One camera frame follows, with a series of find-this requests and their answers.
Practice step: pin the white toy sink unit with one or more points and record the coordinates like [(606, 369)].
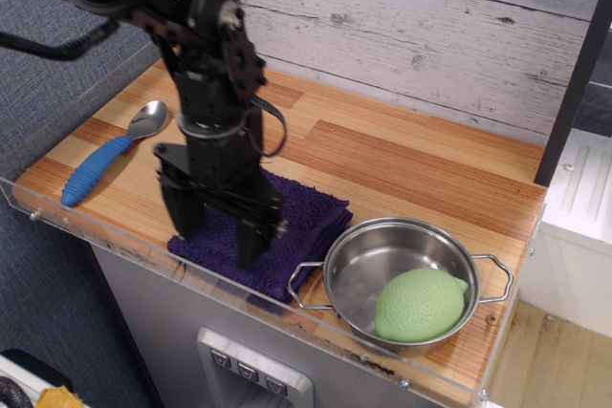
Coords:
[(567, 272)]

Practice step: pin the stainless steel pot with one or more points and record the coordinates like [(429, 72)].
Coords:
[(367, 256)]

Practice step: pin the grey toy fridge cabinet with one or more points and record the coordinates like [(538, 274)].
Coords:
[(165, 302)]

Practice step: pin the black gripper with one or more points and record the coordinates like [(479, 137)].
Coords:
[(226, 174)]

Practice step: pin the silver dispenser button panel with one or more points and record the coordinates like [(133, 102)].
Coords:
[(239, 376)]

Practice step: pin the purple towel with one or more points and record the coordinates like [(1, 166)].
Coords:
[(314, 222)]

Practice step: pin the right dark frame post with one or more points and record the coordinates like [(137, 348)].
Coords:
[(580, 77)]

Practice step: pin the blue handled metal spoon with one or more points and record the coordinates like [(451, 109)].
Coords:
[(149, 121)]

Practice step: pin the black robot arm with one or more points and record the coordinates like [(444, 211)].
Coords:
[(217, 73)]

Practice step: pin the clear acrylic table guard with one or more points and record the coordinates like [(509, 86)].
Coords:
[(383, 158)]

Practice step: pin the green plastic lime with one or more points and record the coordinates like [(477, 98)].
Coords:
[(419, 305)]

